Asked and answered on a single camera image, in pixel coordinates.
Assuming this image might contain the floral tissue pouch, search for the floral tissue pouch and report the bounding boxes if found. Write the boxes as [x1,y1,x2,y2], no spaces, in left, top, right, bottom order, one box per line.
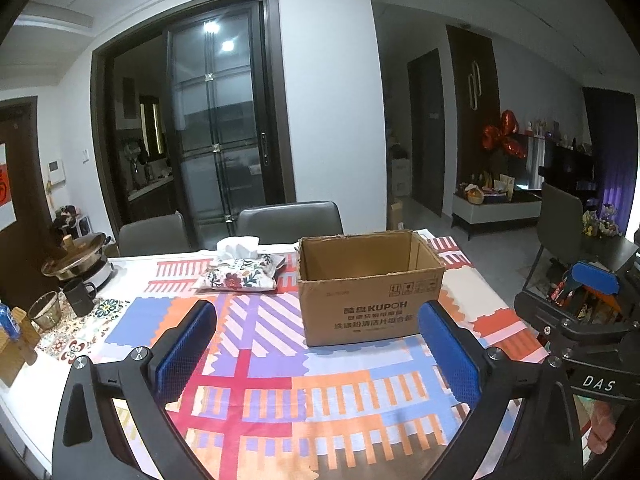
[194,236,285,294]

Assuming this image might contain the white low cabinet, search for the white low cabinet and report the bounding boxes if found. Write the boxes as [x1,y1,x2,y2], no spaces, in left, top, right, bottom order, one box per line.
[451,191,541,240]

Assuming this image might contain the electric hot pot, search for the electric hot pot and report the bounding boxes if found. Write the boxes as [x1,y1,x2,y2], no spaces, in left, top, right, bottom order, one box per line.
[41,233,114,289]

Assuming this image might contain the colourful patterned tablecloth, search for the colourful patterned tablecloth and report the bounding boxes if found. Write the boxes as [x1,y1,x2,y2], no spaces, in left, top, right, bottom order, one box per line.
[1,231,544,479]

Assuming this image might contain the grey chair right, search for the grey chair right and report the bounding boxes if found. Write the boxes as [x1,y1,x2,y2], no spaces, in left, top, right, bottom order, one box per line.
[523,182,582,289]

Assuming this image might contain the red foil balloon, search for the red foil balloon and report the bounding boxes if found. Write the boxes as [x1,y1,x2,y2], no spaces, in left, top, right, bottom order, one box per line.
[482,110,527,159]

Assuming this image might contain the black mug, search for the black mug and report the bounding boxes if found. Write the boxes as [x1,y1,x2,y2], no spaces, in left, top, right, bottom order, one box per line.
[62,278,96,318]

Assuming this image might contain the grey dining chair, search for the grey dining chair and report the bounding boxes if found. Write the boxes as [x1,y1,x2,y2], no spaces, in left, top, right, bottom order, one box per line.
[235,200,344,245]

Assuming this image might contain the brown cardboard box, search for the brown cardboard box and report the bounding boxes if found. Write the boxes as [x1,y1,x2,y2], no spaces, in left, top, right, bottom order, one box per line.
[297,231,445,348]

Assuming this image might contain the grey chair left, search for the grey chair left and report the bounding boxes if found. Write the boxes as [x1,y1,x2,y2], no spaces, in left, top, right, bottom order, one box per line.
[118,211,191,257]

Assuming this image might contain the person right hand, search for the person right hand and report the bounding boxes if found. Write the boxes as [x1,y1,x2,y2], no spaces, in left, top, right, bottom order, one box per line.
[587,401,615,455]

